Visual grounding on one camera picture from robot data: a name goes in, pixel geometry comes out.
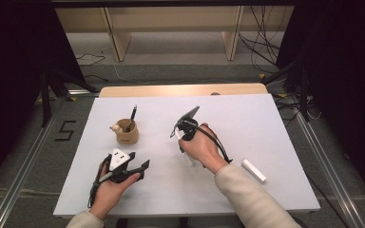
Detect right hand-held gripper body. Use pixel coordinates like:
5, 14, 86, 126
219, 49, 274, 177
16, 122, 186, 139
176, 105, 202, 143

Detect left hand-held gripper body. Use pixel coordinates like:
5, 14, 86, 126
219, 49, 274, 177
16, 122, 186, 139
98, 147, 141, 185

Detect brown pen holder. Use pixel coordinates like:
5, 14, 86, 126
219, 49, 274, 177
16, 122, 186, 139
109, 118, 140, 145

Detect thin white pen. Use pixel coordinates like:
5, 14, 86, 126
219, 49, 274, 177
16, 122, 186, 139
174, 128, 196, 168

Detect black pen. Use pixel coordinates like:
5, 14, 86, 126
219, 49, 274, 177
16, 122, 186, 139
125, 104, 138, 133

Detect thick white marker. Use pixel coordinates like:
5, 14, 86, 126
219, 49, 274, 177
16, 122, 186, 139
240, 158, 267, 183

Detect person's right hand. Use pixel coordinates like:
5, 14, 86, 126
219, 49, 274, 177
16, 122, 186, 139
178, 123, 230, 175

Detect person's left hand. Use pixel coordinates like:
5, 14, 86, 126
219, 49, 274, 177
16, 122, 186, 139
88, 158, 142, 220

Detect light wooden table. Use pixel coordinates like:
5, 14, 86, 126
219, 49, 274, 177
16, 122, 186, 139
99, 83, 269, 98

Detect white table cover board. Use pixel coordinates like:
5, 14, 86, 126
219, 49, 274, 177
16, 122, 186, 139
52, 93, 321, 218

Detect black tape floor mark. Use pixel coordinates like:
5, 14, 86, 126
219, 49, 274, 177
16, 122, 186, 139
54, 120, 77, 143

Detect black tripod stand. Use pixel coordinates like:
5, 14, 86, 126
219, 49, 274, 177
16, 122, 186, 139
39, 67, 99, 127
260, 58, 312, 123

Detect black overhead bar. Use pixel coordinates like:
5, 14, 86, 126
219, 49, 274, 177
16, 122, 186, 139
50, 0, 298, 8

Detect dark curtain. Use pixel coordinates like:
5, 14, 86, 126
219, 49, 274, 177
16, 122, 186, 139
0, 0, 86, 194
275, 0, 365, 200

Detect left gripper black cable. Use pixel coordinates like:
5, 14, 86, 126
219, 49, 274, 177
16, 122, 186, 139
87, 154, 112, 208

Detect short aluminium rail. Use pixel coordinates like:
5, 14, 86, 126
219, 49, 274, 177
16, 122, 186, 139
66, 89, 101, 97

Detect light wooden furniture frame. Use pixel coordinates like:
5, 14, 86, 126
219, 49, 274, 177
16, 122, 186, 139
55, 6, 296, 63

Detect long aluminium floor rail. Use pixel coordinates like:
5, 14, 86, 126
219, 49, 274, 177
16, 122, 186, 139
293, 94, 365, 228
0, 104, 65, 228

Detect black floor cable bundle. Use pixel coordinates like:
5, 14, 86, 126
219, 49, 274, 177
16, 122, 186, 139
238, 6, 286, 74

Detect tangled floor cables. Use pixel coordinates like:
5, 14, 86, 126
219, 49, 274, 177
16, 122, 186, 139
275, 91, 322, 122

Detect thin black floor cable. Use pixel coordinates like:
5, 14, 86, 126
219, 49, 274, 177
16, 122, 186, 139
75, 51, 107, 67

